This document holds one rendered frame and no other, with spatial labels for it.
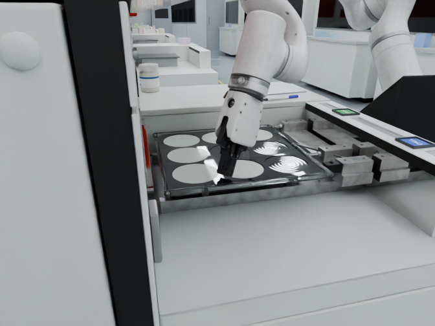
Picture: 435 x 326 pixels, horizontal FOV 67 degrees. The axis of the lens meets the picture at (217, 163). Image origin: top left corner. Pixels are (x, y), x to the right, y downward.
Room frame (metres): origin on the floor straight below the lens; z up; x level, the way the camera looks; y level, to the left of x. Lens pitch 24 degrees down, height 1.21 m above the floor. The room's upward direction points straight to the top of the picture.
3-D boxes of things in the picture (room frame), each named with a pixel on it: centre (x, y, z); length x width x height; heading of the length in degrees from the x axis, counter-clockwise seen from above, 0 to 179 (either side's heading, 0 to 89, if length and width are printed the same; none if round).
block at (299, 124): (1.03, -0.25, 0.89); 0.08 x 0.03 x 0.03; 104
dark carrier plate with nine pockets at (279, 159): (0.79, -0.03, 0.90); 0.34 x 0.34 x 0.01; 14
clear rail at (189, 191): (0.61, -0.08, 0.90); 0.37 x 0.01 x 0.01; 104
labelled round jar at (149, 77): (1.22, 0.25, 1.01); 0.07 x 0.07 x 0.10
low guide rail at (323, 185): (0.68, -0.12, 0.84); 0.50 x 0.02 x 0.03; 104
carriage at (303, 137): (0.87, -0.28, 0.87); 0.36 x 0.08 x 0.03; 14
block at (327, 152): (0.79, -0.30, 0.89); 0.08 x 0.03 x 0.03; 104
